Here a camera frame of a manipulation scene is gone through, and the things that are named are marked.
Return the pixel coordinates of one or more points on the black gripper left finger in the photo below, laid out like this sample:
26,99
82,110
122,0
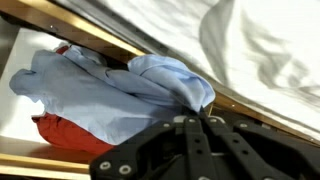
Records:
160,156

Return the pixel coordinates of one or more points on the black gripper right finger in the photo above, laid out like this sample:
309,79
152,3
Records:
260,153

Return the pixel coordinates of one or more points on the blue shirt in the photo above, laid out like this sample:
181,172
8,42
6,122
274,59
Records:
100,100

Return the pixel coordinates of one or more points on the red shirt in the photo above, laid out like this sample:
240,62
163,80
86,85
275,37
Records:
66,133

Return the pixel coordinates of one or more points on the mattress with white sheet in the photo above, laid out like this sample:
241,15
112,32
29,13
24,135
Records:
200,33

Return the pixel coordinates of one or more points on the wooden bed frame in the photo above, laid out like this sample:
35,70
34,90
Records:
83,33

